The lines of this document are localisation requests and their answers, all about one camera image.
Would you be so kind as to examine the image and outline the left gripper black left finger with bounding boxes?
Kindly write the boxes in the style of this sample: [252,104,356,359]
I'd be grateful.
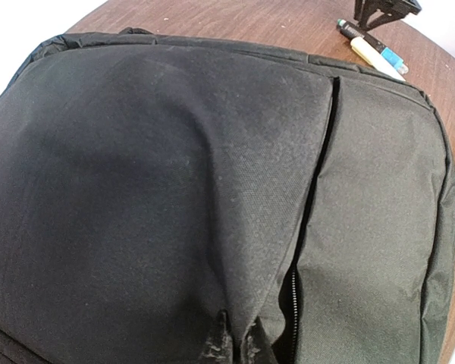
[199,309,237,364]

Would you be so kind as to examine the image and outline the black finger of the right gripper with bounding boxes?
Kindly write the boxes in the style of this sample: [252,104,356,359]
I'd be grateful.
[354,0,421,30]

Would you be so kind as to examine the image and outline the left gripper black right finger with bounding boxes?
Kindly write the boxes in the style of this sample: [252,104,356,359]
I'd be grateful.
[240,318,278,364]

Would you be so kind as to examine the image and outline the blue black marker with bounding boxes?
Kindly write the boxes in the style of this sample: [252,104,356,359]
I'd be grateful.
[337,21,409,75]

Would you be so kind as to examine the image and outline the black student backpack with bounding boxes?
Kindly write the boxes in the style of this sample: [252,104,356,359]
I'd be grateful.
[0,29,455,363]

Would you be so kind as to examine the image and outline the cream yellow highlighter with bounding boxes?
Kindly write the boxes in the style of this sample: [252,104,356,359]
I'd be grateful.
[350,37,405,81]

